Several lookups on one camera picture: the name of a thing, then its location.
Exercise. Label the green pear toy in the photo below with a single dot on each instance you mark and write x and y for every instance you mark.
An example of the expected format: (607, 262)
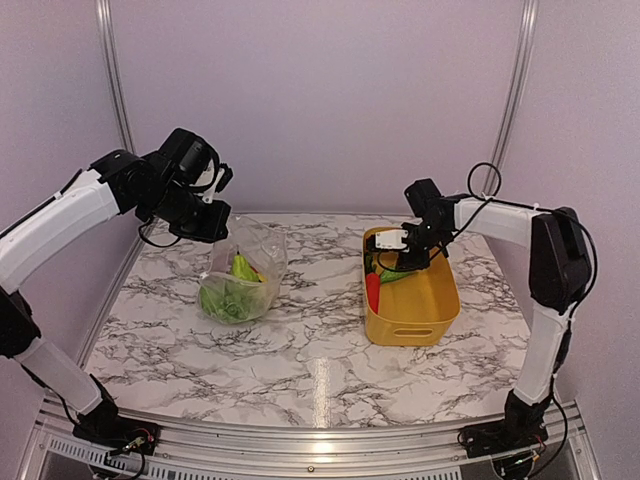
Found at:
(241, 269)

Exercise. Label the aluminium front rail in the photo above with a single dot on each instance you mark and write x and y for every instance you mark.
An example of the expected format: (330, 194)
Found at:
(193, 449)

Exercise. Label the green bitter gourd toy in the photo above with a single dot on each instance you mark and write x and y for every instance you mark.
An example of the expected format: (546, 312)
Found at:
(392, 276)

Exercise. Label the green apple toy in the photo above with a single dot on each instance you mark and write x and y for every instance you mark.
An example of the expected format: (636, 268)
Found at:
(217, 305)

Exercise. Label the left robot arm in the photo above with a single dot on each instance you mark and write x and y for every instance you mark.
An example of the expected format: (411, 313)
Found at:
(91, 198)

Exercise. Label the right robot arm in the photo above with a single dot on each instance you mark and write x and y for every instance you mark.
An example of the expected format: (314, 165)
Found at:
(562, 261)

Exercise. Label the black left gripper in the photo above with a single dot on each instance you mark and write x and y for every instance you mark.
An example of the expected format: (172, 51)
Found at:
(213, 228)

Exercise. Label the green grapes toy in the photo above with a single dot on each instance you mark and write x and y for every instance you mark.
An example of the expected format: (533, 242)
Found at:
(239, 307)

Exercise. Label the clear zip top bag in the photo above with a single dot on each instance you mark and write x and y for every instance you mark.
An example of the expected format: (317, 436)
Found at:
(265, 250)

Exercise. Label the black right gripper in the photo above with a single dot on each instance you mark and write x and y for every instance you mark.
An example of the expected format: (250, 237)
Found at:
(410, 262)

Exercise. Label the orange carrot toy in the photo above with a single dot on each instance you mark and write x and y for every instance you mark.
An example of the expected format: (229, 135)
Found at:
(372, 283)

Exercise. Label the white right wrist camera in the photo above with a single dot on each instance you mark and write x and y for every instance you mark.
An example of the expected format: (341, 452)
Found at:
(390, 240)

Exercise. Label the aluminium frame post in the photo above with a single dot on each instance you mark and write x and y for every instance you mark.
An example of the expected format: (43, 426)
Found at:
(519, 73)
(115, 86)

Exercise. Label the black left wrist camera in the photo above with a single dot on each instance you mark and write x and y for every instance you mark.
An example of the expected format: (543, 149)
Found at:
(194, 164)

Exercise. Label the yellow plastic basket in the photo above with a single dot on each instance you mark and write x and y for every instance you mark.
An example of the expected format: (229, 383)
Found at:
(414, 311)

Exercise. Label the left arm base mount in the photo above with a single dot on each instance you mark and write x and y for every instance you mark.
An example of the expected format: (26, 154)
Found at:
(124, 435)

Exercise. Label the left aluminium frame post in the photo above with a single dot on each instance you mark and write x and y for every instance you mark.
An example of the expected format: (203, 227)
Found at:
(115, 86)

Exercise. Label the right aluminium frame post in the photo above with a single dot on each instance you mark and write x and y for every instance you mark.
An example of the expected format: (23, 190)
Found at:
(519, 73)

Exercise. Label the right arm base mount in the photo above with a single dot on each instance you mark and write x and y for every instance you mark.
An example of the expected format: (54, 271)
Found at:
(489, 438)

